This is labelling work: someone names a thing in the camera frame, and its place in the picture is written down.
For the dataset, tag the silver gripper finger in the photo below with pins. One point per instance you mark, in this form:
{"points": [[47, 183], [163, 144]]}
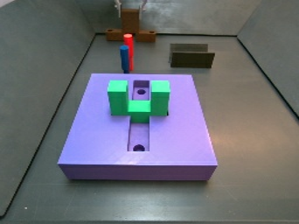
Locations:
{"points": [[117, 6], [141, 6]]}

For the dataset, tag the brown T-shaped block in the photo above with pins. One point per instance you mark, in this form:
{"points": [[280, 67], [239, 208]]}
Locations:
{"points": [[129, 27]]}

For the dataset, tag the purple base board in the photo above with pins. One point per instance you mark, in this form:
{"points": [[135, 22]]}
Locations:
{"points": [[104, 150]]}

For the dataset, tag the red cylinder peg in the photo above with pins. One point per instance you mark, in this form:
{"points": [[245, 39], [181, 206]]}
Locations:
{"points": [[128, 42]]}

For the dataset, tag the blue cylinder peg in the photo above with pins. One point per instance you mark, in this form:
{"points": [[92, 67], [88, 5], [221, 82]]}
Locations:
{"points": [[124, 58]]}

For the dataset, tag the green U-shaped block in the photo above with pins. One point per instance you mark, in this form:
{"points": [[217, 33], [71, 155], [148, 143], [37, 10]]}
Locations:
{"points": [[153, 94]]}

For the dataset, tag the black angle bracket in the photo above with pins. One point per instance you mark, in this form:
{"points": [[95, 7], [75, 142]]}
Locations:
{"points": [[191, 55]]}

